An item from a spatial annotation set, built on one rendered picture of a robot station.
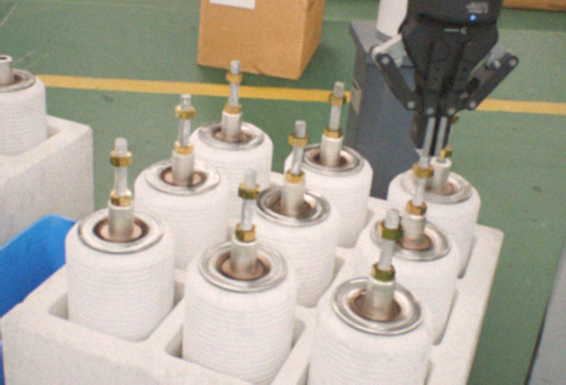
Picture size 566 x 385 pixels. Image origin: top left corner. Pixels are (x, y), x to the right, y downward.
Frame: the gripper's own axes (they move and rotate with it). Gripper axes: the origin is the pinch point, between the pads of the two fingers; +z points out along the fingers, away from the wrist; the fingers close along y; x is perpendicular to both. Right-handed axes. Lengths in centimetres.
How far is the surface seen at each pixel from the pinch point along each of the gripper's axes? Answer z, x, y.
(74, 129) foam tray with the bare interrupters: 18, 40, -31
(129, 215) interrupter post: 8.6, 2.1, -25.5
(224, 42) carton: 30, 113, 0
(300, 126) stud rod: 2.0, 5.9, -10.1
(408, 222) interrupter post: 8.5, -0.8, -0.9
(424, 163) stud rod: 2.7, -0.5, -0.2
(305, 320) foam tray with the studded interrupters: 17.9, -2.0, -9.8
